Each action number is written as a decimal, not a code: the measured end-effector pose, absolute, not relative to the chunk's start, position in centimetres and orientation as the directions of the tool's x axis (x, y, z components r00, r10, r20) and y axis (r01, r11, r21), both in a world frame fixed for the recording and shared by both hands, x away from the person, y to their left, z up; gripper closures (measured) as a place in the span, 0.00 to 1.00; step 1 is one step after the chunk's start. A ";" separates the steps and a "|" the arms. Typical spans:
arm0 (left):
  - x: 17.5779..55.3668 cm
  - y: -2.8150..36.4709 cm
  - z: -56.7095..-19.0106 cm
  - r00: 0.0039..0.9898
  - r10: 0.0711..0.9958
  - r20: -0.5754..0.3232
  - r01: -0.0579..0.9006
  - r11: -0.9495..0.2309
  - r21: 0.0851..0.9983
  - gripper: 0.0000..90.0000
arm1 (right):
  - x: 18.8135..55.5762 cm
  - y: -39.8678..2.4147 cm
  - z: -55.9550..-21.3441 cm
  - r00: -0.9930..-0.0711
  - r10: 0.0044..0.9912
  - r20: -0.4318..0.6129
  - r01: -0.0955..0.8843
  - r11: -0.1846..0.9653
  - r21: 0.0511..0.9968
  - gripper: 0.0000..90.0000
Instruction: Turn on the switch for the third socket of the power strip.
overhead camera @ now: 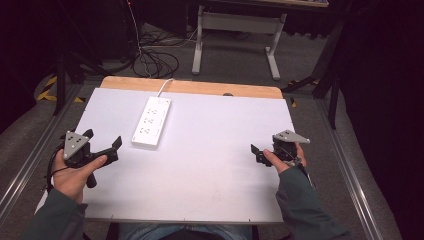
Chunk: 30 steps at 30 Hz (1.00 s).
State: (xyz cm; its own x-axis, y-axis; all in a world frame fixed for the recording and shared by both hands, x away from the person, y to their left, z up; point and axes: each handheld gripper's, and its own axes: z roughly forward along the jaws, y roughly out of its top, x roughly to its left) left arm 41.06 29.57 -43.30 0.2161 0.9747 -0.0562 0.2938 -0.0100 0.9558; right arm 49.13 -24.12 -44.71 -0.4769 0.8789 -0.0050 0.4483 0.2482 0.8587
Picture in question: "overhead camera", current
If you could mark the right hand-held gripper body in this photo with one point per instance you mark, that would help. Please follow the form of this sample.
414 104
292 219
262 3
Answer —
286 146

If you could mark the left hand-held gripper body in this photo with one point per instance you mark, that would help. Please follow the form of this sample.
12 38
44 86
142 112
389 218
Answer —
76 144

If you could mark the white board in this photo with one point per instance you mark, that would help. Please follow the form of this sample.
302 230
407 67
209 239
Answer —
206 160

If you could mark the person's left hand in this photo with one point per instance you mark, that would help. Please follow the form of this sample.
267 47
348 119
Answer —
70 180

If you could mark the white power strip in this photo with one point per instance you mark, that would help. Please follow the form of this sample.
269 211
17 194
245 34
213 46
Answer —
151 121

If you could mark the grey metal table frame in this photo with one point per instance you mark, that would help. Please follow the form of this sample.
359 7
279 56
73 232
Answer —
238 23

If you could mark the black metal stand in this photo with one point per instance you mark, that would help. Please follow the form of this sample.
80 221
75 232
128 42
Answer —
61 80
330 73

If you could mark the metal floor rail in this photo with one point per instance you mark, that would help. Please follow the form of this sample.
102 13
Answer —
350 170
36 150

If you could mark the yellow black floor tape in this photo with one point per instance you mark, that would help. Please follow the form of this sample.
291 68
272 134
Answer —
50 91

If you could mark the person's right hand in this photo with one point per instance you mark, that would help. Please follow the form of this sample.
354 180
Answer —
279 165

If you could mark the person's legs in jeans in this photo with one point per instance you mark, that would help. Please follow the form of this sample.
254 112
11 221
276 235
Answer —
186 231

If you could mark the wooden desk top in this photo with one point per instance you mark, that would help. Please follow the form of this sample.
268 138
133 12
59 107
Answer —
300 3

